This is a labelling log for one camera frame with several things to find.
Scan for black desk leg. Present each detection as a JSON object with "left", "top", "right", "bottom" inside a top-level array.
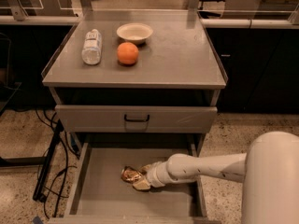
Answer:
[{"left": 0, "top": 121, "right": 64, "bottom": 203}]

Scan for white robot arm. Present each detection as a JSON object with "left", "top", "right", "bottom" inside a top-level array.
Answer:
[{"left": 133, "top": 132, "right": 299, "bottom": 224}]

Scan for white paper bowl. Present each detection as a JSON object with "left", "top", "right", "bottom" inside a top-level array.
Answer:
[{"left": 117, "top": 23, "right": 153, "bottom": 45}]

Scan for black floor cables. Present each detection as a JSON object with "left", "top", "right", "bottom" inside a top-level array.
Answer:
[{"left": 32, "top": 108, "right": 81, "bottom": 219}]

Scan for grey metal drawer cabinet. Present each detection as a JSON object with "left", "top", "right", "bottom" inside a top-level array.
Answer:
[{"left": 41, "top": 8, "right": 229, "bottom": 224}]

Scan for closed grey upper drawer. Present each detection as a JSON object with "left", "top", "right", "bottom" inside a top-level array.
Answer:
[{"left": 55, "top": 105, "right": 217, "bottom": 133}]

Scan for crushed orange gold can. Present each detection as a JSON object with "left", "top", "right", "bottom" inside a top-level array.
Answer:
[{"left": 121, "top": 166, "right": 143, "bottom": 183}]

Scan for dark cabinet right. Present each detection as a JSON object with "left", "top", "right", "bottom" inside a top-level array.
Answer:
[{"left": 206, "top": 28, "right": 299, "bottom": 114}]

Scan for clear plastic water bottle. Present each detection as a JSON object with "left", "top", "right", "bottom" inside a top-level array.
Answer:
[{"left": 81, "top": 29, "right": 103, "bottom": 65}]

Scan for white horizontal rail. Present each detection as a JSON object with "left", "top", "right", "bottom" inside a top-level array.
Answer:
[{"left": 0, "top": 16, "right": 299, "bottom": 30}]

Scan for open grey lower drawer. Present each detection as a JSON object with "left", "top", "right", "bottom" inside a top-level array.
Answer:
[{"left": 49, "top": 133, "right": 221, "bottom": 224}]

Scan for black drawer handle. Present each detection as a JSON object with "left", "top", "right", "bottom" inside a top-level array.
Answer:
[{"left": 124, "top": 114, "right": 150, "bottom": 122}]

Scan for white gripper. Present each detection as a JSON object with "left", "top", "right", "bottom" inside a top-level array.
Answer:
[{"left": 133, "top": 161, "right": 174, "bottom": 190}]

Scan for orange fruit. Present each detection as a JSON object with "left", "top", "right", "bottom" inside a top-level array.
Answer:
[{"left": 117, "top": 42, "right": 139, "bottom": 65}]

